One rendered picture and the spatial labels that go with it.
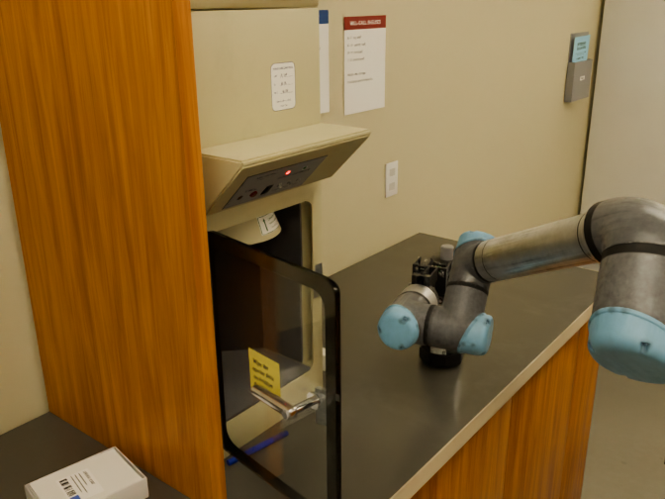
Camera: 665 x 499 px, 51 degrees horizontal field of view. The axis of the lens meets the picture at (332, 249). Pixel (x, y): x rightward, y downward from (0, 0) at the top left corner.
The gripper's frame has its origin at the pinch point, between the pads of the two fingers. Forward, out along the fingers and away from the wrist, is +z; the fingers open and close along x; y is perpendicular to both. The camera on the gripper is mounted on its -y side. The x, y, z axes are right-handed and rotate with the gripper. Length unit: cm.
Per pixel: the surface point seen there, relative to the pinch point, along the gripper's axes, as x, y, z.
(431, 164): 31, 3, 100
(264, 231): 24.4, 18.4, -36.8
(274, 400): 6, 5, -68
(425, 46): 33, 44, 92
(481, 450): -12.1, -36.0, -9.3
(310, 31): 19, 52, -26
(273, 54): 22, 49, -36
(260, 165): 15, 34, -53
